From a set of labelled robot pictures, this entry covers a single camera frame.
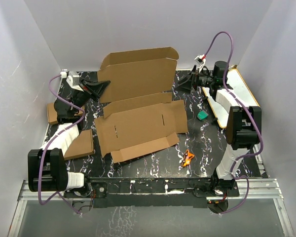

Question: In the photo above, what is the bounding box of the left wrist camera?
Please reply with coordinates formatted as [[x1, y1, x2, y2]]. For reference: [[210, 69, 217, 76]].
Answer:
[[66, 71, 81, 90]]

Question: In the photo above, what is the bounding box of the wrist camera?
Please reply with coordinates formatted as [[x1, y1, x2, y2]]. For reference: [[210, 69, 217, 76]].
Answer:
[[66, 71, 81, 90], [194, 54, 206, 71]]

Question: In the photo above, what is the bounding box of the white board yellow rim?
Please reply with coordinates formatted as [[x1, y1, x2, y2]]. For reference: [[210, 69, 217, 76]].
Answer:
[[202, 69, 259, 128]]

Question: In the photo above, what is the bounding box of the folded cardboard box left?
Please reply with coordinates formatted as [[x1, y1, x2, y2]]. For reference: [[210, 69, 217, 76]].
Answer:
[[47, 101, 83, 125]]

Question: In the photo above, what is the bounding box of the large cardboard box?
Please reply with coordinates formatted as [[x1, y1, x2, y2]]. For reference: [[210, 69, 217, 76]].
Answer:
[[94, 47, 188, 163]]

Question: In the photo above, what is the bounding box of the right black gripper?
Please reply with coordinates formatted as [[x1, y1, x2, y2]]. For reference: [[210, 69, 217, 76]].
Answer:
[[175, 65, 216, 95]]

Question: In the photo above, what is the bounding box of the orange toy truck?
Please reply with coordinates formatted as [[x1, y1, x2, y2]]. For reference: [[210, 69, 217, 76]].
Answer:
[[181, 149, 195, 167]]

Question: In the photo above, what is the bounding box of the folded cardboard box front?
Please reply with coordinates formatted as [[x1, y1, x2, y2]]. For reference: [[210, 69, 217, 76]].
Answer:
[[64, 129, 95, 160]]

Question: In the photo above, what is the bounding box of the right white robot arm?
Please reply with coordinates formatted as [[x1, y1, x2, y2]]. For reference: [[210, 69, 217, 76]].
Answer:
[[175, 57, 262, 196]]

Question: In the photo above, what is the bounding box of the green eraser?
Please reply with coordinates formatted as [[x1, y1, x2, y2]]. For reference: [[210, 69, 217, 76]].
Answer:
[[197, 110, 209, 121]]

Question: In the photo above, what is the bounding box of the folded cardboard box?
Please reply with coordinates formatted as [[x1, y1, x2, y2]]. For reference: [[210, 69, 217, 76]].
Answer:
[[64, 129, 95, 160], [47, 101, 83, 125]]

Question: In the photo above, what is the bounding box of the aluminium frame rail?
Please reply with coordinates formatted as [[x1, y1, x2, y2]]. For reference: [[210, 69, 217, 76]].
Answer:
[[9, 144, 293, 237]]

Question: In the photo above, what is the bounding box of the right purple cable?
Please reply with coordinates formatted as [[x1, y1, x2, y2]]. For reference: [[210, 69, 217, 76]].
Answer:
[[204, 31, 264, 214]]

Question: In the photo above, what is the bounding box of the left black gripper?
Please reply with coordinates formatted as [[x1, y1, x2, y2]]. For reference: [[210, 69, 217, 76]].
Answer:
[[70, 78, 111, 116]]

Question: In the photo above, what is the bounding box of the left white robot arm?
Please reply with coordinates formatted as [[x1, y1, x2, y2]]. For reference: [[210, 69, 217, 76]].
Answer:
[[28, 79, 110, 197]]

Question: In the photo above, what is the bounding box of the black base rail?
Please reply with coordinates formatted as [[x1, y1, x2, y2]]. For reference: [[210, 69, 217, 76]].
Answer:
[[65, 176, 239, 212]]

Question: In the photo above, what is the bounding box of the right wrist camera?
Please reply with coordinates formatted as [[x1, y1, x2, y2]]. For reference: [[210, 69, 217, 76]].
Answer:
[[194, 54, 206, 71]]

